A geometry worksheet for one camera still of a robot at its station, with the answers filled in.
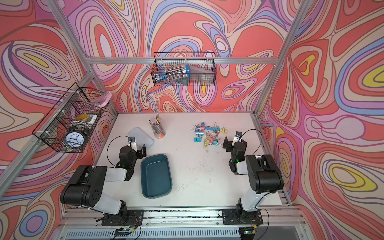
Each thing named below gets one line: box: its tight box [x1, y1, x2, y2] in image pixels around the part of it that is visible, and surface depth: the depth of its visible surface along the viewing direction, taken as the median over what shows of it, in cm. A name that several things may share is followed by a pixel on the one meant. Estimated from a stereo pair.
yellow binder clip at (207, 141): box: [204, 138, 210, 148], surface depth 101 cm
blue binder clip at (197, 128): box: [190, 124, 201, 133], surface depth 110 cm
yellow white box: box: [75, 112, 98, 125], surface depth 76 cm
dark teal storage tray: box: [141, 154, 173, 199], surface depth 89 cm
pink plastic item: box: [90, 92, 113, 108], surface depth 83 cm
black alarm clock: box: [63, 126, 88, 149], surface depth 69 cm
